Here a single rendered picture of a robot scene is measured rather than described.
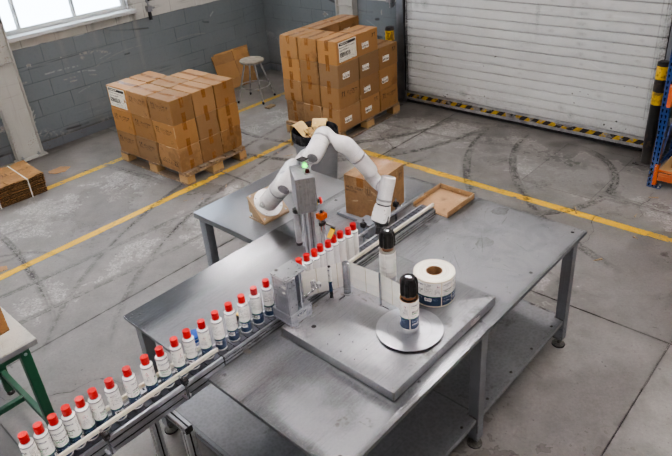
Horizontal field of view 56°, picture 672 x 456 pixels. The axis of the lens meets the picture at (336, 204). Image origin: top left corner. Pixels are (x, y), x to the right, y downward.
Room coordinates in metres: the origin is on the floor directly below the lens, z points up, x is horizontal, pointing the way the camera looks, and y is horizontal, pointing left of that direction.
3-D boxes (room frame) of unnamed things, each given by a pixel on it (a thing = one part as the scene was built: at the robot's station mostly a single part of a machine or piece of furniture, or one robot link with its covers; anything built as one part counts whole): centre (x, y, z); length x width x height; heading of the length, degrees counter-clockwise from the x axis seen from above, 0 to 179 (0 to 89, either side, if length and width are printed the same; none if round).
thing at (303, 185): (2.76, 0.15, 1.38); 0.17 x 0.10 x 0.19; 10
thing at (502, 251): (2.80, -0.14, 0.82); 2.10 x 1.50 x 0.02; 135
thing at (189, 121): (6.42, 1.64, 0.45); 1.20 x 0.84 x 0.89; 48
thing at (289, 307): (2.41, 0.25, 1.01); 0.14 x 0.13 x 0.26; 135
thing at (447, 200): (3.48, -0.68, 0.85); 0.30 x 0.26 x 0.04; 135
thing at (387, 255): (2.63, -0.24, 1.03); 0.09 x 0.09 x 0.30
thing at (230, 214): (3.64, 0.30, 0.81); 0.90 x 0.90 x 0.04; 46
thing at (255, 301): (2.38, 0.41, 0.98); 0.05 x 0.05 x 0.20
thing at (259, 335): (2.78, 0.02, 0.85); 1.65 x 0.11 x 0.05; 135
